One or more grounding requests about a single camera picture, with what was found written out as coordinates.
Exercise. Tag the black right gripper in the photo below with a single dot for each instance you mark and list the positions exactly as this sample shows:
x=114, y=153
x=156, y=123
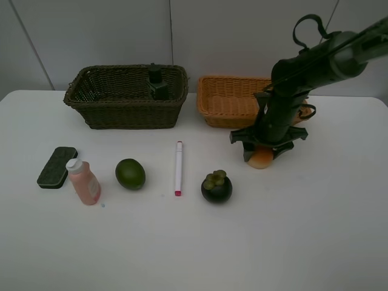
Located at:
x=273, y=125

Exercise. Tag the orange bread bun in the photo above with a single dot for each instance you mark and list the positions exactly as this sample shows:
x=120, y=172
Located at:
x=261, y=158

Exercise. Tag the dark purple mangosteen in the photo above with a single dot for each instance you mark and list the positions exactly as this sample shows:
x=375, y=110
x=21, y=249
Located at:
x=217, y=188

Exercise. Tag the black square bottle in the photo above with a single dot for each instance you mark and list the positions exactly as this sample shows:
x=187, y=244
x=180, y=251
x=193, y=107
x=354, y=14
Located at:
x=158, y=88

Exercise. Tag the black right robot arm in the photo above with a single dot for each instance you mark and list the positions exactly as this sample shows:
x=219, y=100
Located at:
x=342, y=56

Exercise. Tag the tan wicker basket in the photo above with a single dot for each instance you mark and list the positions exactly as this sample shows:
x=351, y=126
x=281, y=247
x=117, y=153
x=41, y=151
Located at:
x=228, y=102

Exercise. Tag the white pink-capped marker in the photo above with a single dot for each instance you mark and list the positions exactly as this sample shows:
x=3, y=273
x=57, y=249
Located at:
x=178, y=168

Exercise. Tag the green lime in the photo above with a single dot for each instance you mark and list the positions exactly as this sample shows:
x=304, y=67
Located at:
x=130, y=174

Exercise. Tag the dark brown wicker basket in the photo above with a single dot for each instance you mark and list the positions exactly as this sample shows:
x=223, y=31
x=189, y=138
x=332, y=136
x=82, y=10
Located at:
x=117, y=97

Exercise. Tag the pink lotion bottle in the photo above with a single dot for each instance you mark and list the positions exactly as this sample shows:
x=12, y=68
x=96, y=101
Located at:
x=84, y=181

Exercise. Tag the black whiteboard eraser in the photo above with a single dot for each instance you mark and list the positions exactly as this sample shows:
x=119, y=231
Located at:
x=54, y=172

